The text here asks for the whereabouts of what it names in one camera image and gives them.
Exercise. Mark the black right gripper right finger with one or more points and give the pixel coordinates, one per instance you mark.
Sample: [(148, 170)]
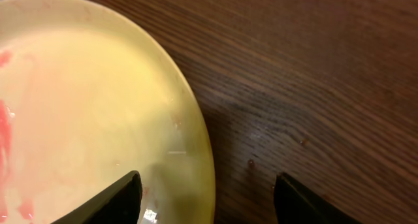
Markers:
[(295, 203)]

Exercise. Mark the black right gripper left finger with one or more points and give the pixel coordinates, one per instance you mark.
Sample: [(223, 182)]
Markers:
[(118, 203)]

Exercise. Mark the yellow plate top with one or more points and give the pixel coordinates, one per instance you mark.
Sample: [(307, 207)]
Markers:
[(86, 97)]

